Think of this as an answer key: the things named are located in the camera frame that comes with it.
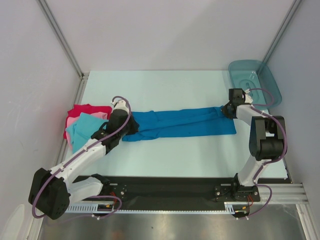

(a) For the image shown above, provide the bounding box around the blue t shirt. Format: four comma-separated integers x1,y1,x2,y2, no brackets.
122,106,237,142

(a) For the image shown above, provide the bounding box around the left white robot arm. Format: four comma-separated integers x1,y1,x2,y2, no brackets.
28,109,139,220

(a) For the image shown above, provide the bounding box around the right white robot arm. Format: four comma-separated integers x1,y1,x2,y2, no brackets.
215,88,288,202

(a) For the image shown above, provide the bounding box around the teal transparent plastic bin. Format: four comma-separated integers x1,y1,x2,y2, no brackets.
228,60,282,110

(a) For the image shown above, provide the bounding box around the folded cyan t shirt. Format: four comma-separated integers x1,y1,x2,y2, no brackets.
65,120,108,154

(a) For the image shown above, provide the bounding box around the folded red t shirt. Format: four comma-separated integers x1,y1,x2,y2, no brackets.
64,104,113,129

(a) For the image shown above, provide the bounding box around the folded pink t shirt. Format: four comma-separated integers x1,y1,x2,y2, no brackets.
66,112,108,128

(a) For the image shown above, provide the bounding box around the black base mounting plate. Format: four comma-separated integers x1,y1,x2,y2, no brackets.
74,176,261,211

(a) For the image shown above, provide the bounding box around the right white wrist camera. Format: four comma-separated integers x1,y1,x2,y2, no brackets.
244,89,254,104

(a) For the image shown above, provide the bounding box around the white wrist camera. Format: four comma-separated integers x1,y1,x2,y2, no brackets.
244,89,254,104
111,99,129,112

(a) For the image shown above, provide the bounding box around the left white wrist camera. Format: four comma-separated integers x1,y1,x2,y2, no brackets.
111,99,129,112

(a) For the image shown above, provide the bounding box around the light blue cable duct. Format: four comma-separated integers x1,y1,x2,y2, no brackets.
65,203,99,214

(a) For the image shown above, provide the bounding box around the aluminium front frame rail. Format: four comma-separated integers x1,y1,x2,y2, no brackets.
258,183,309,205

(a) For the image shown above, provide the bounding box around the right aluminium corner post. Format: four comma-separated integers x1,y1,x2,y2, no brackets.
262,0,304,65

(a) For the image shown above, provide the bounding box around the aluminium corner post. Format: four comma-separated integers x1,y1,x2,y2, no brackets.
35,0,90,81
262,0,304,65

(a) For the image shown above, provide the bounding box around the right light cable duct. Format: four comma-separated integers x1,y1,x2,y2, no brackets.
224,202,250,214

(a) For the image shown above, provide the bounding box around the left aluminium corner post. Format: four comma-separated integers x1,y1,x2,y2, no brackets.
35,0,90,81

